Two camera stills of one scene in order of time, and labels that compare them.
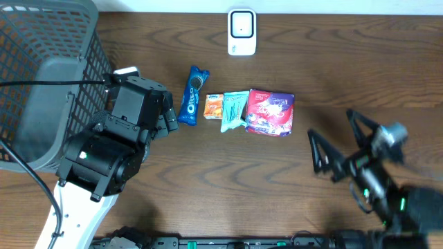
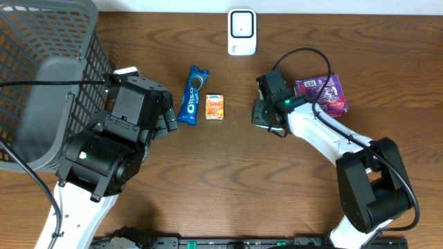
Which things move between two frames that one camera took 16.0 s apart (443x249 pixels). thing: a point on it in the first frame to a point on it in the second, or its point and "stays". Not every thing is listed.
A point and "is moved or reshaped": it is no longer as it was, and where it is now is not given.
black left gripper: x=166 y=113 stays
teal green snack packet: x=233 y=104 to x=257 y=115
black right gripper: x=354 y=164 to x=277 y=125
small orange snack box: x=214 y=106 stays
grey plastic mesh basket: x=54 y=59 stays
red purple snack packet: x=270 y=113 is moved or reshaped
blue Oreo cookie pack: x=196 y=79 stays
